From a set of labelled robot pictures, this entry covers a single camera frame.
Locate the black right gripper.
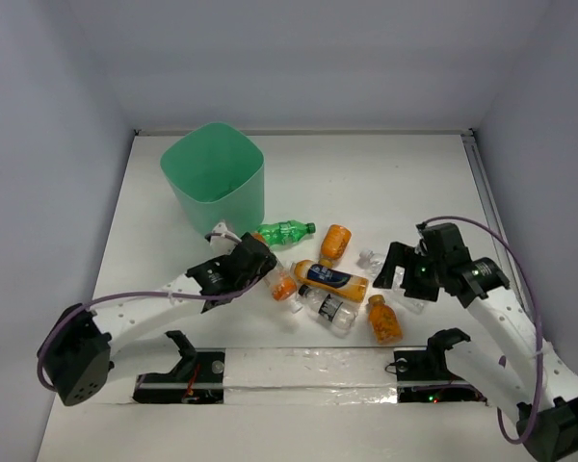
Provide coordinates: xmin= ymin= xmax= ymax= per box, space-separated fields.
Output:
xmin=371 ymin=240 xmax=445 ymax=301

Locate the small orange pulp bottle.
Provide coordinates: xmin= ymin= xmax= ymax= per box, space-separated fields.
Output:
xmin=367 ymin=295 xmax=404 ymax=345

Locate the tall clear orange-label bottle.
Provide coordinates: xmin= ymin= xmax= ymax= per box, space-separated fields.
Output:
xmin=263 ymin=259 xmax=303 ymax=314

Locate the round orange juice bottle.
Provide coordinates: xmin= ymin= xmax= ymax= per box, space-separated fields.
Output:
xmin=319 ymin=224 xmax=352 ymax=268

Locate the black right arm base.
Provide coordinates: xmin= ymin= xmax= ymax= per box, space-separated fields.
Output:
xmin=385 ymin=328 xmax=486 ymax=404

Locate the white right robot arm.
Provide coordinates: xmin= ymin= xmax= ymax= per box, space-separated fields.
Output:
xmin=374 ymin=218 xmax=578 ymax=461

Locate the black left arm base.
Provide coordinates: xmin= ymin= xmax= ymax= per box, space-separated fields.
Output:
xmin=132 ymin=330 xmax=225 ymax=404

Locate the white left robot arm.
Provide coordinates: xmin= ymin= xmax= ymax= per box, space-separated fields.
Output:
xmin=37 ymin=233 xmax=277 ymax=406

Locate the green plastic bin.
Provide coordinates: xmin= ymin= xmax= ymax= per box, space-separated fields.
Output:
xmin=160 ymin=122 xmax=265 ymax=235

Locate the clear empty water bottle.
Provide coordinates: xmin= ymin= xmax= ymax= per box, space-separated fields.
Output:
xmin=357 ymin=249 xmax=429 ymax=315

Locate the orange bottle with blue label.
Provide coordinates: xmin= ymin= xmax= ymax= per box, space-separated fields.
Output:
xmin=290 ymin=260 xmax=369 ymax=303

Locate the silver foil tape strip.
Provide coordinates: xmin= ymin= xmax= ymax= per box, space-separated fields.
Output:
xmin=223 ymin=347 xmax=398 ymax=406

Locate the clear bottle with black label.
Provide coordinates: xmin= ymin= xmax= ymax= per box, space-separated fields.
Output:
xmin=298 ymin=284 xmax=357 ymax=338

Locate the green plastic soda bottle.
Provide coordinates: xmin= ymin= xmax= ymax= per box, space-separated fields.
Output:
xmin=256 ymin=220 xmax=316 ymax=246

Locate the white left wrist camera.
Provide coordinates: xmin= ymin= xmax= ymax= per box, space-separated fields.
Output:
xmin=205 ymin=220 xmax=241 ymax=256

